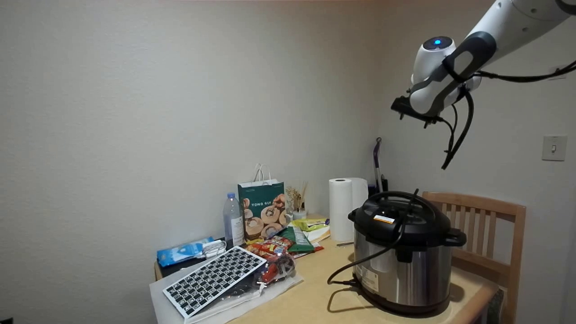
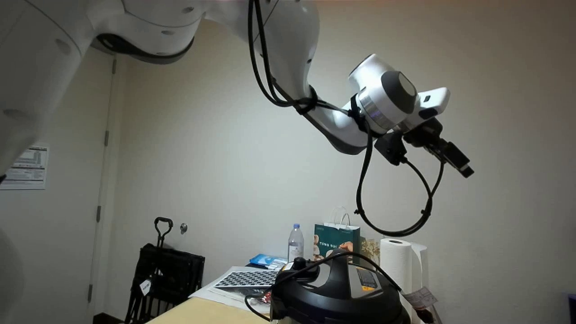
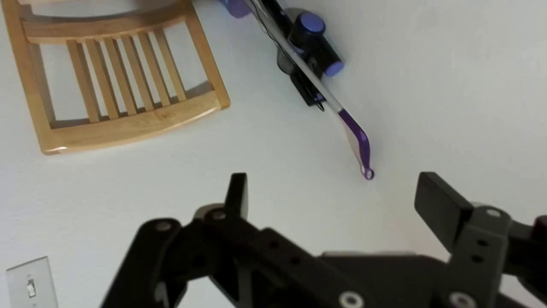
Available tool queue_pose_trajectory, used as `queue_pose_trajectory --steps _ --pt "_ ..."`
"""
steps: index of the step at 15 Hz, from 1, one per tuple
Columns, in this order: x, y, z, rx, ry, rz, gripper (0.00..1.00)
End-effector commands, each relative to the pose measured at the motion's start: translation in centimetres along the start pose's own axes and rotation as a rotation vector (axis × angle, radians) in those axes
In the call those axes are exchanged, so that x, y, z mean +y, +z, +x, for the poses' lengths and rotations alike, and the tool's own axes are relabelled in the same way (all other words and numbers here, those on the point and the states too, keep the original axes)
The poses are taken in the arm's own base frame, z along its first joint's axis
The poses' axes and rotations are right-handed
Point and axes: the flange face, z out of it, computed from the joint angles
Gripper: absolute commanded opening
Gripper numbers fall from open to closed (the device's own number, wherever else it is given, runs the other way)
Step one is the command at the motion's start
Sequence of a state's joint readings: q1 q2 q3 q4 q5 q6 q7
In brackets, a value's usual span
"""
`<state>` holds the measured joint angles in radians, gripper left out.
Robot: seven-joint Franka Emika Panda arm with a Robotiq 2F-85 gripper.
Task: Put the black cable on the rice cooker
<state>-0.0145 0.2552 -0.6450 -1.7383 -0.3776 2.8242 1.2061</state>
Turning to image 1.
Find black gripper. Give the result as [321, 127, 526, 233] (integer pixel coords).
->
[391, 94, 447, 130]

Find black power cable with tag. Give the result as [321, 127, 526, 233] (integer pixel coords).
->
[326, 190, 447, 289]

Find steel rice cooker black lid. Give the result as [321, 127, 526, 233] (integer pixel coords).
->
[346, 190, 468, 319]

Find white paper towel roll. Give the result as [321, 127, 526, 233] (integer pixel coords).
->
[328, 175, 371, 247]

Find wooden chair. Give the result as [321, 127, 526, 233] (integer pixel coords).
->
[421, 190, 529, 324]

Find yellow green book stack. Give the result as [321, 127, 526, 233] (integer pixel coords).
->
[292, 217, 333, 245]

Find green snack bag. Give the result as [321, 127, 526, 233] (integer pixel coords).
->
[279, 224, 317, 256]

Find green printed paper bag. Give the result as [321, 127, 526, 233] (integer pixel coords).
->
[236, 179, 288, 242]

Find red snack packets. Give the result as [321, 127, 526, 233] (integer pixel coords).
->
[243, 238, 297, 285]

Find clear plastic water bottle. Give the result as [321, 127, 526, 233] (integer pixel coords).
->
[223, 191, 247, 251]

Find black white checkerboard panel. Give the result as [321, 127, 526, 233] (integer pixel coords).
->
[162, 245, 270, 319]

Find blue tissue packet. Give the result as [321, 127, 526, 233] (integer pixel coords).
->
[155, 236, 227, 271]

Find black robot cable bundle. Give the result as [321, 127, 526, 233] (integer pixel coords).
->
[436, 58, 576, 172]

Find black upright tool handle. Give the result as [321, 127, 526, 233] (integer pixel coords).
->
[369, 136, 391, 199]

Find white wall switch plate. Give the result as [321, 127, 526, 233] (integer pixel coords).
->
[540, 136, 569, 164]

